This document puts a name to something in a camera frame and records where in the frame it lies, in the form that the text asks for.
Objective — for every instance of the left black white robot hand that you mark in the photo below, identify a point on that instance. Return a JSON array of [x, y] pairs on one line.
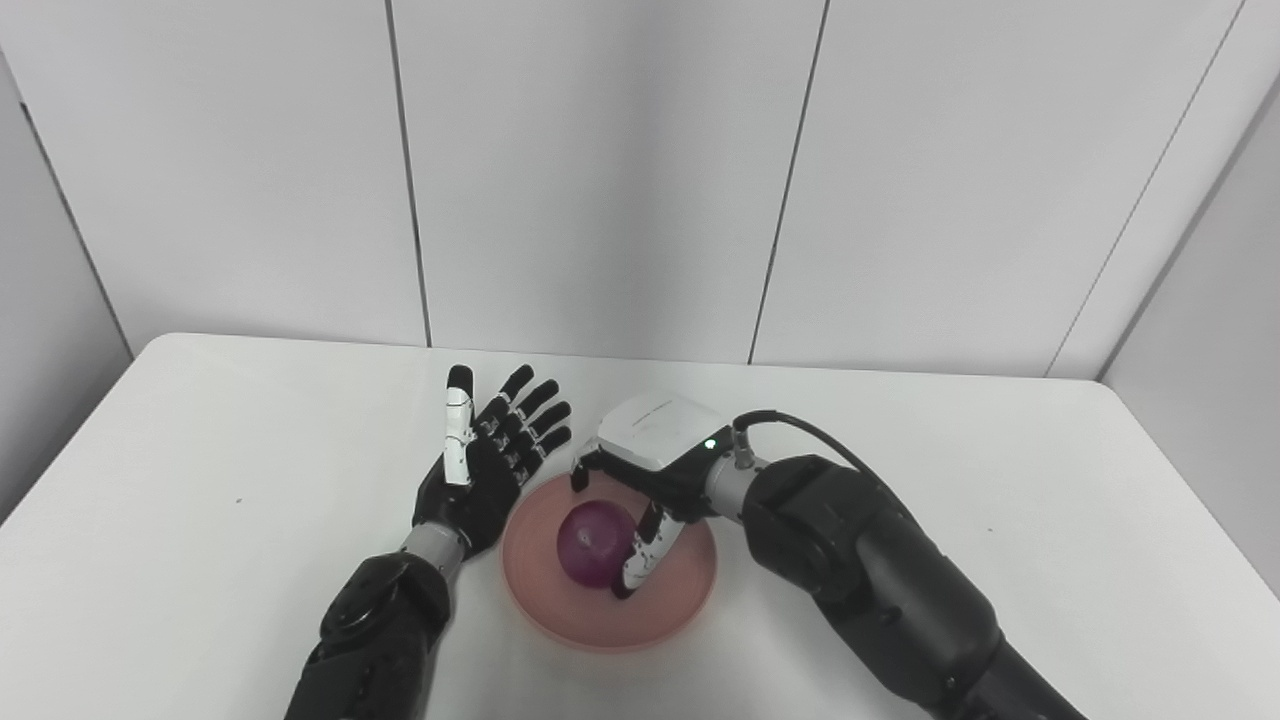
[[490, 470]]

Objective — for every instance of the purple red onion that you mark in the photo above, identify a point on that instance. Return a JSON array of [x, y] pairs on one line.
[[595, 545]]

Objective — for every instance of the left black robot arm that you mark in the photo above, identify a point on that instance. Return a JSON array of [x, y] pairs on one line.
[[375, 635]]

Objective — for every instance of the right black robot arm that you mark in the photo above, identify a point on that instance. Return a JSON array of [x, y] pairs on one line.
[[870, 580]]

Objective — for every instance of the pink round plate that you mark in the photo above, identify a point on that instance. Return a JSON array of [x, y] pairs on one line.
[[610, 565]]

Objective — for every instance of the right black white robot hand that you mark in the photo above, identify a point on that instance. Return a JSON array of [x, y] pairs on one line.
[[655, 455]]

